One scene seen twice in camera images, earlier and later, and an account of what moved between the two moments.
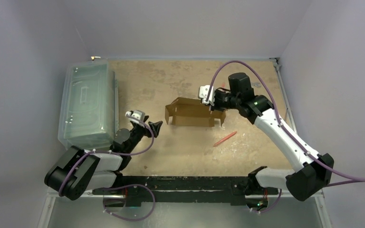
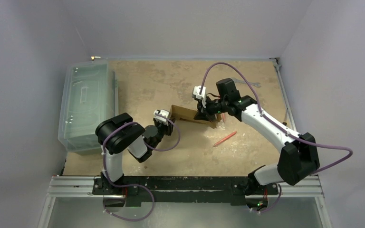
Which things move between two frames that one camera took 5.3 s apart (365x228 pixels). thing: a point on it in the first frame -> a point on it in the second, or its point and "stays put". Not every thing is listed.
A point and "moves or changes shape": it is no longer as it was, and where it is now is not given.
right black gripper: [214, 100] -> [206, 110]
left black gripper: [154, 127] -> [169, 128]
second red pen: [225, 138] stays put
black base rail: [134, 190] stays put
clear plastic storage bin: [88, 109] stays put
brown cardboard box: [188, 112] moves or changes shape
